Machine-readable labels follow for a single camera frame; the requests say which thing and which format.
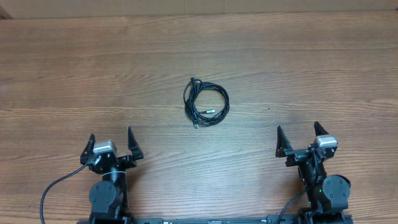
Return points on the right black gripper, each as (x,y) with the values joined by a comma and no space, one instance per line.
(297,155)

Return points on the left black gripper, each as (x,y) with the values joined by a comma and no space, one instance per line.
(129,162)

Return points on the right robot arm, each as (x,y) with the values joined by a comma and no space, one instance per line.
(327,194)

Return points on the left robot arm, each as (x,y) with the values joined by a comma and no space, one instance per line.
(109,197)

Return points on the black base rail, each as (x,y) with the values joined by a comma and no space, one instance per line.
(270,219)

